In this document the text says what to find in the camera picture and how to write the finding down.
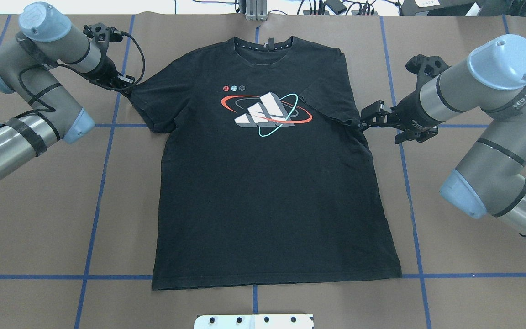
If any black power strip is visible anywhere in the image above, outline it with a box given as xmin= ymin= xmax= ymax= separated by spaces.
xmin=297 ymin=0 xmax=377 ymax=16

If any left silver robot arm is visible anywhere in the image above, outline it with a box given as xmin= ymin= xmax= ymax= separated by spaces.
xmin=0 ymin=2 xmax=138 ymax=181

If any aluminium frame post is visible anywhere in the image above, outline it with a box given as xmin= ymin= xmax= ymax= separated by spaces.
xmin=239 ymin=0 xmax=268 ymax=21

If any black printed t-shirt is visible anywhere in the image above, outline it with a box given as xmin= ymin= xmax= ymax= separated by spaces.
xmin=129 ymin=36 xmax=402 ymax=290

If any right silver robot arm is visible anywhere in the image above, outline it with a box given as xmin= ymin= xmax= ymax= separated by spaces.
xmin=359 ymin=34 xmax=526 ymax=240

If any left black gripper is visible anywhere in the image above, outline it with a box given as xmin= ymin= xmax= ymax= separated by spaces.
xmin=90 ymin=55 xmax=135 ymax=95

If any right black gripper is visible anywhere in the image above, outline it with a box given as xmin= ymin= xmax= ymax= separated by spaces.
xmin=359 ymin=100 xmax=439 ymax=144

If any white mounting plate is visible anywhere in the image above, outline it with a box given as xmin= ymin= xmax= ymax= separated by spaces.
xmin=194 ymin=314 xmax=315 ymax=329

